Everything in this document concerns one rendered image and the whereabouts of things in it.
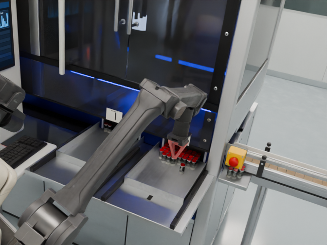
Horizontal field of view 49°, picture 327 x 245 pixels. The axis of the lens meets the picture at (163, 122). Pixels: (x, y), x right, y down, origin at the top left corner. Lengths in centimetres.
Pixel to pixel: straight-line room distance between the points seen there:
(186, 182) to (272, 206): 161
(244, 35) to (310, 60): 475
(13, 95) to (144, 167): 73
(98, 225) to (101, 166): 140
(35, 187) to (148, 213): 106
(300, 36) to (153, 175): 476
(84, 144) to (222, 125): 66
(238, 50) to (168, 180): 60
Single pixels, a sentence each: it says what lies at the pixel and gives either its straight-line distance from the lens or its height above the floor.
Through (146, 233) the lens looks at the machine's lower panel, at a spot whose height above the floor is 40.
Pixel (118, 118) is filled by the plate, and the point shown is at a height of 101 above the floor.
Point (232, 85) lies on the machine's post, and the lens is 144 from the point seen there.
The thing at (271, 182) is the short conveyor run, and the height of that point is 88.
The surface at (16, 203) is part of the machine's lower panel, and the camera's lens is 250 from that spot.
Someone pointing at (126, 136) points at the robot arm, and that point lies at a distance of 78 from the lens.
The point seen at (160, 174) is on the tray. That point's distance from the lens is 158.
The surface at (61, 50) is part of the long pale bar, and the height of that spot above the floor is 129.
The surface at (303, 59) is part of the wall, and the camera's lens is 611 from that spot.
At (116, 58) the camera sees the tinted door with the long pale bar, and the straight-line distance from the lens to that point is 162.
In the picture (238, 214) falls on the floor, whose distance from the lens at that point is 289.
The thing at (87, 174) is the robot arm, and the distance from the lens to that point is 77.
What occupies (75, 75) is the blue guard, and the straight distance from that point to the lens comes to 177.
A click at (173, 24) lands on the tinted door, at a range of 147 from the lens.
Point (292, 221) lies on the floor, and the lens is 301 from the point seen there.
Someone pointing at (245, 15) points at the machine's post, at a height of 158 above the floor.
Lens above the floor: 179
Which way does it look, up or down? 27 degrees down
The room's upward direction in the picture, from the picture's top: 8 degrees clockwise
